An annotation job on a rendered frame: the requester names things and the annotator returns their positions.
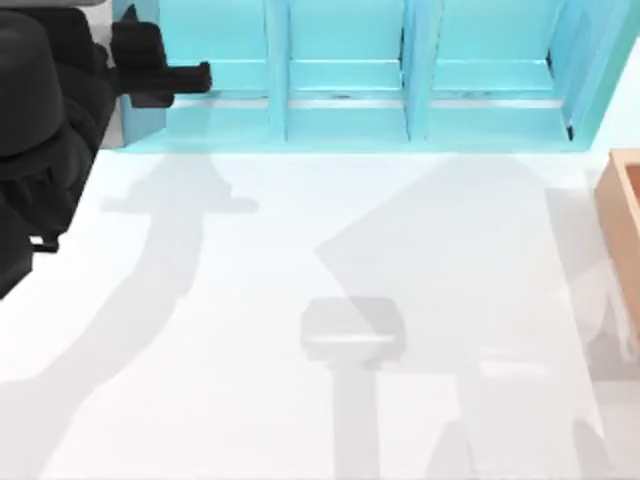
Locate light blue rack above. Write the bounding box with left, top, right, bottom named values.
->
left=111, top=0, right=640, bottom=154

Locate shallow salmon-coloured box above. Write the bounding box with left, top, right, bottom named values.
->
left=593, top=147, right=640, bottom=362

